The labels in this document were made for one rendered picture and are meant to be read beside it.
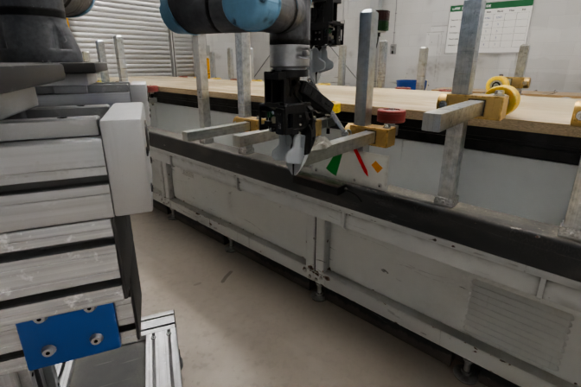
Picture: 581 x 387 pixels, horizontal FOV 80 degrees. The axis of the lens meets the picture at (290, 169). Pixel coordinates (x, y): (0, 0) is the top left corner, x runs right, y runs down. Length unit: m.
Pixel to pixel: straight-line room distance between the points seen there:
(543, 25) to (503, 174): 7.04
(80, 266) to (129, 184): 0.09
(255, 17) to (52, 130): 0.31
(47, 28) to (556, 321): 1.42
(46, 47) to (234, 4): 0.42
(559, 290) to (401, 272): 0.56
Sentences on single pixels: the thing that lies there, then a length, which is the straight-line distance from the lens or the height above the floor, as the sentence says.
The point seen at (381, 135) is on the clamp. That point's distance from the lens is 0.95.
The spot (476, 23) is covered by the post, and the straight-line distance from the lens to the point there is 0.87.
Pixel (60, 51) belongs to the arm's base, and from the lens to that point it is 0.85.
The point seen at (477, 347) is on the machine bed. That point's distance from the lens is 1.38.
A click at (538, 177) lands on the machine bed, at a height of 0.75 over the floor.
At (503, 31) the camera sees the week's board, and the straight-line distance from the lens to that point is 8.12.
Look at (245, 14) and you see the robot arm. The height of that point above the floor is 1.11.
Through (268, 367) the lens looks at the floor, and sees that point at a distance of 1.42.
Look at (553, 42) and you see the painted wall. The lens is 8.04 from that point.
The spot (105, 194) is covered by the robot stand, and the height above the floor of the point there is 0.93.
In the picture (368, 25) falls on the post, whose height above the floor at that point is 1.13.
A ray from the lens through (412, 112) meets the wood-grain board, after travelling 1.12.
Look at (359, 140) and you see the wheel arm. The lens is 0.89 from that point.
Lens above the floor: 1.04
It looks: 17 degrees down
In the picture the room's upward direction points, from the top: straight up
